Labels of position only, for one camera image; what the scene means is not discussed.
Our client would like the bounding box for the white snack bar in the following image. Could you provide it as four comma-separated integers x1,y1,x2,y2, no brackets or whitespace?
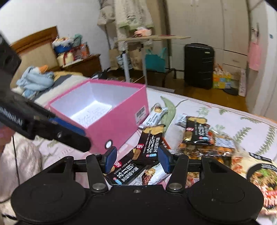
141,163,169,186
139,103,168,129

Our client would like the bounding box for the black cracker pack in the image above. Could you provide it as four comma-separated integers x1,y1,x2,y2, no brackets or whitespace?
132,124,164,165
182,116,213,145
106,159,145,185

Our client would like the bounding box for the mixed nuts snack bag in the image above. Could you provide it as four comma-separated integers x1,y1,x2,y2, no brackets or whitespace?
177,130,238,167

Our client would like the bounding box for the pink storage box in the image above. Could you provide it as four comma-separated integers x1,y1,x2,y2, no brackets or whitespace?
46,79,149,154

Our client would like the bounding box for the instant noodle bag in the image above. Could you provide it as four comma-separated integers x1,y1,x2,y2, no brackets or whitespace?
231,151,277,216

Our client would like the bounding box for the blue goose plush toy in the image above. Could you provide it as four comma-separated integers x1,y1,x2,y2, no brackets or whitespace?
16,66,55,99

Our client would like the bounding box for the white snack bar by box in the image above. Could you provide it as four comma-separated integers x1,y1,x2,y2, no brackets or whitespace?
139,103,168,129

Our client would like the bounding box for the wooden headboard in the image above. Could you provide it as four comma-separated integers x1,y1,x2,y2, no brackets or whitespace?
10,26,60,88

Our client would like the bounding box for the wooden nightstand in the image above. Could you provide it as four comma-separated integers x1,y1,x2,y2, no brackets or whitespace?
62,54,102,77

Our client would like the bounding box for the floral bed sheet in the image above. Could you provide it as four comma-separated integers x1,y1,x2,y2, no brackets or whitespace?
0,75,277,225

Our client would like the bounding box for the brown paper bag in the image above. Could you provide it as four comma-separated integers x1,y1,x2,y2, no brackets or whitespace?
109,48,120,70

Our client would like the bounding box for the colourful gift box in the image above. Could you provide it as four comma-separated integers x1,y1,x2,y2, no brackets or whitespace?
213,64,232,89

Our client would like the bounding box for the teal tote bag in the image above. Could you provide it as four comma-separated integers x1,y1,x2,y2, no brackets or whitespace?
145,48,167,73

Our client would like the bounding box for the black suitcase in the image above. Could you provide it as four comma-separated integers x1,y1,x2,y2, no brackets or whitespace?
184,43,215,89

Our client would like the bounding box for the pink tissue box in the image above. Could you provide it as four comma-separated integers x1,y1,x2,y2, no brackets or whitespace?
134,27,152,37

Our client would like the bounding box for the hanging knit cardigan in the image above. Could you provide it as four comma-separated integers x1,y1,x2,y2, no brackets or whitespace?
97,0,154,30

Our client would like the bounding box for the pink gift bag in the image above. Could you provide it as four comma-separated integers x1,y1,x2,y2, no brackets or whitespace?
248,42,261,71

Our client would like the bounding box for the white wardrobe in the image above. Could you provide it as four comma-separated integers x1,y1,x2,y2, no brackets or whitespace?
167,1,249,87

